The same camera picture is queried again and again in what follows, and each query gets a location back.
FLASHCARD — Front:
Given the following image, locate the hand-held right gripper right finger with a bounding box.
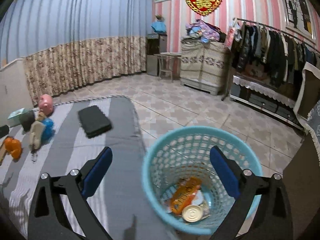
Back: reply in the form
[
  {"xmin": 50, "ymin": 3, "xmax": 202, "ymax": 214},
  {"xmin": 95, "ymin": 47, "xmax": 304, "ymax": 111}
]
[{"xmin": 209, "ymin": 145, "xmax": 293, "ymax": 240}]

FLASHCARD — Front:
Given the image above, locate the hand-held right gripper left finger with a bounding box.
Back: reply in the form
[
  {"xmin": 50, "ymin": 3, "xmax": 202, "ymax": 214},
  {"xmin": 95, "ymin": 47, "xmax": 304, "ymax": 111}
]
[{"xmin": 27, "ymin": 146, "xmax": 113, "ymax": 240}]

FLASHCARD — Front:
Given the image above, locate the dark round cup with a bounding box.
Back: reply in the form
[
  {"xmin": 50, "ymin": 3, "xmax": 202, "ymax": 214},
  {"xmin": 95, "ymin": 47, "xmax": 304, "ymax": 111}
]
[{"xmin": 20, "ymin": 110, "xmax": 35, "ymax": 132}]

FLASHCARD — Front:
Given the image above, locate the beige cloth bag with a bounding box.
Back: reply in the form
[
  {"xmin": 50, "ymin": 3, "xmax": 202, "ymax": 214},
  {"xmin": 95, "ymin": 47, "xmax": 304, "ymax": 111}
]
[{"xmin": 29, "ymin": 121, "xmax": 45, "ymax": 155}]

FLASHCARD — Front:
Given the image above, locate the blue plastic bag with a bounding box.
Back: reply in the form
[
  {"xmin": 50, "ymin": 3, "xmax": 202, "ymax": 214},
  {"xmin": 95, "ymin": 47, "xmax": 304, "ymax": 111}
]
[{"xmin": 41, "ymin": 118, "xmax": 55, "ymax": 140}]

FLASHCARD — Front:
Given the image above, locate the orange snack packet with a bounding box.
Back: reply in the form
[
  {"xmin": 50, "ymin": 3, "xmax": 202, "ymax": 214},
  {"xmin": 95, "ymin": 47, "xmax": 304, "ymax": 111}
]
[{"xmin": 169, "ymin": 177, "xmax": 202, "ymax": 215}]

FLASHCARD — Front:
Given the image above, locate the round tin can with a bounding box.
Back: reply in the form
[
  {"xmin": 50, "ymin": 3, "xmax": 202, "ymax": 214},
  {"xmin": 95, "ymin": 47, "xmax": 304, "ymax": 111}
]
[{"xmin": 182, "ymin": 204, "xmax": 203, "ymax": 222}]

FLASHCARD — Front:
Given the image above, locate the light blue plastic basket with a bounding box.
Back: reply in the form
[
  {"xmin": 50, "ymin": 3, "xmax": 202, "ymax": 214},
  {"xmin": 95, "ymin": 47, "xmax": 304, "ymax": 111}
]
[{"xmin": 141, "ymin": 126, "xmax": 263, "ymax": 235}]

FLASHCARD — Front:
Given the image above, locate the teal tissue box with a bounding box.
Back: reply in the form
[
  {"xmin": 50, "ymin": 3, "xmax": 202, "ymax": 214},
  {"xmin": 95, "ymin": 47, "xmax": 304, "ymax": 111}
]
[{"xmin": 7, "ymin": 107, "xmax": 28, "ymax": 128}]

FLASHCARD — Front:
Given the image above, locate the white cabinet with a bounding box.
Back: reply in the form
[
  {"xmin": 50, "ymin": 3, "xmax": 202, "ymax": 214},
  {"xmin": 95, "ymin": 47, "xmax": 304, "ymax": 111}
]
[{"xmin": 0, "ymin": 57, "xmax": 34, "ymax": 123}]

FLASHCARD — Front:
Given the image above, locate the pink piggy bank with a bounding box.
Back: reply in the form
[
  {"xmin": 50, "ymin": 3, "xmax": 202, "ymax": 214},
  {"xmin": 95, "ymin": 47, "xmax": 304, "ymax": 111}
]
[{"xmin": 39, "ymin": 94, "xmax": 53, "ymax": 117}]

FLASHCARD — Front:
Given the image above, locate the black zip case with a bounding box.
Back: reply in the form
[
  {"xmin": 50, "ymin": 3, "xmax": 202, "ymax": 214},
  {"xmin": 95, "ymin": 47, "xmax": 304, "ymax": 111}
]
[{"xmin": 78, "ymin": 105, "xmax": 112, "ymax": 139}]

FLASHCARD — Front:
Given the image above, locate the grey white striped blanket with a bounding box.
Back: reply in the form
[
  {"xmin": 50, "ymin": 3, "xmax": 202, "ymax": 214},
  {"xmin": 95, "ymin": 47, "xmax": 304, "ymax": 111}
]
[{"xmin": 0, "ymin": 95, "xmax": 160, "ymax": 240}]

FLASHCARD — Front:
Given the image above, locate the low dark cabinet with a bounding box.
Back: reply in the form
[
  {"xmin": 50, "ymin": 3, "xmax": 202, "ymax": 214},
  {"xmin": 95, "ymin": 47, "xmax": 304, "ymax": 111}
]
[{"xmin": 229, "ymin": 80, "xmax": 304, "ymax": 130}]

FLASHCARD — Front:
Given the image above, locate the brown wooden cabinet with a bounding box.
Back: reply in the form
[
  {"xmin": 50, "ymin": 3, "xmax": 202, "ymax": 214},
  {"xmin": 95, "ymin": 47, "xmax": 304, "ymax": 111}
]
[{"xmin": 282, "ymin": 140, "xmax": 320, "ymax": 240}]

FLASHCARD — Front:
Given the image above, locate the white lace cloth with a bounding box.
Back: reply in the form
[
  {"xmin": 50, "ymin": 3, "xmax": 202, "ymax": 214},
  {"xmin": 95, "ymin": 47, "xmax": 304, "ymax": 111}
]
[{"xmin": 232, "ymin": 74, "xmax": 298, "ymax": 108}]

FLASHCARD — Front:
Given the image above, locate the grey patterned lace cloth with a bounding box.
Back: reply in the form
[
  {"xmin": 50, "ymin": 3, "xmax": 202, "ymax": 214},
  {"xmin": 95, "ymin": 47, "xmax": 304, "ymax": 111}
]
[{"xmin": 305, "ymin": 100, "xmax": 320, "ymax": 160}]

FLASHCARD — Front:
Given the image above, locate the cloth-covered cabinet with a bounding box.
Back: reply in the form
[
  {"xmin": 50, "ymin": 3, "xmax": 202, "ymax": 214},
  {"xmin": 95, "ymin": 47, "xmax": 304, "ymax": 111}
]
[{"xmin": 180, "ymin": 39, "xmax": 228, "ymax": 96}]

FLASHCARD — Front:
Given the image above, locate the dark cover with cream trim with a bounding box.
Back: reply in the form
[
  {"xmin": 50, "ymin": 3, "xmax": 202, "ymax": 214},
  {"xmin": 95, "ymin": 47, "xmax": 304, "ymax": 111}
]
[{"xmin": 293, "ymin": 62, "xmax": 320, "ymax": 120}]

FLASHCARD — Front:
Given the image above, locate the water dispenser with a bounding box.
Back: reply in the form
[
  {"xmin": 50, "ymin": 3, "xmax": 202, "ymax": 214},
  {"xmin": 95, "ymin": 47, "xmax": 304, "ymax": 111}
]
[{"xmin": 146, "ymin": 33, "xmax": 167, "ymax": 77}]

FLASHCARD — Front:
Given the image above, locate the row of hanging clothes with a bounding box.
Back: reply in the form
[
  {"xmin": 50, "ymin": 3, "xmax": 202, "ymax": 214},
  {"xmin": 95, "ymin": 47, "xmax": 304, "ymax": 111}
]
[{"xmin": 231, "ymin": 21, "xmax": 320, "ymax": 88}]

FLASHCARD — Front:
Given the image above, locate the small round stool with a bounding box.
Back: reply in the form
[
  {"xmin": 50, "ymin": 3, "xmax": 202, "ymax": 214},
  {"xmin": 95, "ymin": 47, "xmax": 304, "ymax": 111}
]
[{"xmin": 153, "ymin": 52, "xmax": 182, "ymax": 81}]

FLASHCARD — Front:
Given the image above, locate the blue floral curtain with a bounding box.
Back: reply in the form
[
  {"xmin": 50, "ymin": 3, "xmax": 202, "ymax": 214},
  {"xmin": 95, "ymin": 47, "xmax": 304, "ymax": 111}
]
[{"xmin": 0, "ymin": 0, "xmax": 153, "ymax": 100}]

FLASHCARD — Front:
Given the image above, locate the red hanging bag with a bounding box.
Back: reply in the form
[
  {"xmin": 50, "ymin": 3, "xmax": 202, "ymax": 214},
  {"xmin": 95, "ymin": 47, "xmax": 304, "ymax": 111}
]
[{"xmin": 224, "ymin": 20, "xmax": 237, "ymax": 49}]

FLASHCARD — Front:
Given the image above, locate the pile of clothes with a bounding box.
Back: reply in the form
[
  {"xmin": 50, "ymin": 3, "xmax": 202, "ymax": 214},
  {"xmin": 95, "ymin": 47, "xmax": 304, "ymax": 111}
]
[{"xmin": 184, "ymin": 19, "xmax": 227, "ymax": 44}]

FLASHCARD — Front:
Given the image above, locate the metal clothes rack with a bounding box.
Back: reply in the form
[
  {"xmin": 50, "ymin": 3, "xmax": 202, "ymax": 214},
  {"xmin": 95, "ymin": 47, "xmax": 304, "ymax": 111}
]
[{"xmin": 221, "ymin": 17, "xmax": 320, "ymax": 102}]

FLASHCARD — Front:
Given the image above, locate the blue bag on dispenser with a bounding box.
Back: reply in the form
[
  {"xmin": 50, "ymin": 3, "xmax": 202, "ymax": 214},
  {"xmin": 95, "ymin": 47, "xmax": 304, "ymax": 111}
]
[{"xmin": 151, "ymin": 21, "xmax": 167, "ymax": 34}]

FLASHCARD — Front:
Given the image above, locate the framed wall poster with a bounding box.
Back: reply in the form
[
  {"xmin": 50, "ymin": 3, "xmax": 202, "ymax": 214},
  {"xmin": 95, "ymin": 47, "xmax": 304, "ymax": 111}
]
[{"xmin": 279, "ymin": 0, "xmax": 316, "ymax": 42}]

